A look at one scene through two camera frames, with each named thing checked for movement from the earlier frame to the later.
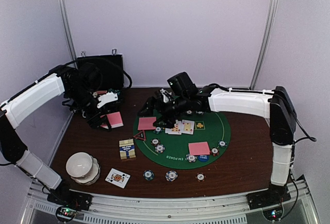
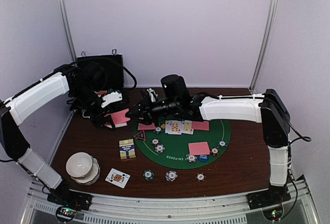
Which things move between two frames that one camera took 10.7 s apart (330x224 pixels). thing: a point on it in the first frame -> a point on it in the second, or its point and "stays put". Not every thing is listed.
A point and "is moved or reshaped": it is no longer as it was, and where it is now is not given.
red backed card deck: x=114 y=120 is moved or reshaped
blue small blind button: x=203 y=158 stays put
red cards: x=199 y=148 stays put
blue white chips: x=191 y=158 stays put
